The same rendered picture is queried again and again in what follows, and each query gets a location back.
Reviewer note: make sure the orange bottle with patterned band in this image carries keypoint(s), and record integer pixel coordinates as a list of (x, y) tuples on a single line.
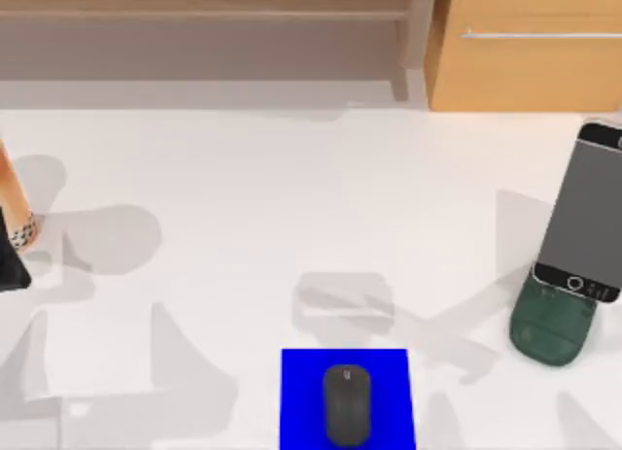
[(13, 197)]

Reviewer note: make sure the dark grey computer mouse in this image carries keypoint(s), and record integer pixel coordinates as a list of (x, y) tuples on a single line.
[(347, 406)]

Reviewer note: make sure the wooden cupboard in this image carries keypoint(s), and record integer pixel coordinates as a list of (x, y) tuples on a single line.
[(525, 76)]

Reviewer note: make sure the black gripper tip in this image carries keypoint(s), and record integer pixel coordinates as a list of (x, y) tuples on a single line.
[(10, 260)]

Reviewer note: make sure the dark green phone stand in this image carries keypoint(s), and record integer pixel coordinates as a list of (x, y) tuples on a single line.
[(549, 328)]

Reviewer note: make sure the blue square mouse mat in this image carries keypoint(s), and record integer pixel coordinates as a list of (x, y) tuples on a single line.
[(301, 396)]

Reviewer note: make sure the open wooden shelf unit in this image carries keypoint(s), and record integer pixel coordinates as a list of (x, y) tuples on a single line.
[(204, 37)]

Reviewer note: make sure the grey and black smartphone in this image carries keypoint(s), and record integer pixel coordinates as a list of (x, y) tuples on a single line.
[(583, 212)]

